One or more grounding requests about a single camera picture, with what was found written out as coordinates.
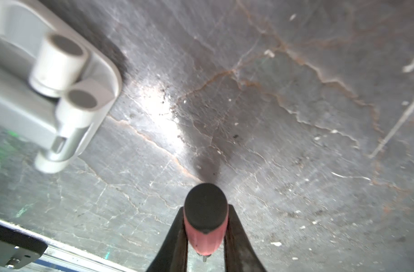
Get grey plastic hinged device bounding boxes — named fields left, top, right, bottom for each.
left=0, top=1, right=123, bottom=173

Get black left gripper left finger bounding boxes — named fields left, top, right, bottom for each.
left=146, top=207, right=188, bottom=272

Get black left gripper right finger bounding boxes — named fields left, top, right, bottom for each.
left=224, top=204, right=266, bottom=272

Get red handled screwdriver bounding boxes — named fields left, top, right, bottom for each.
left=183, top=183, right=229, bottom=262

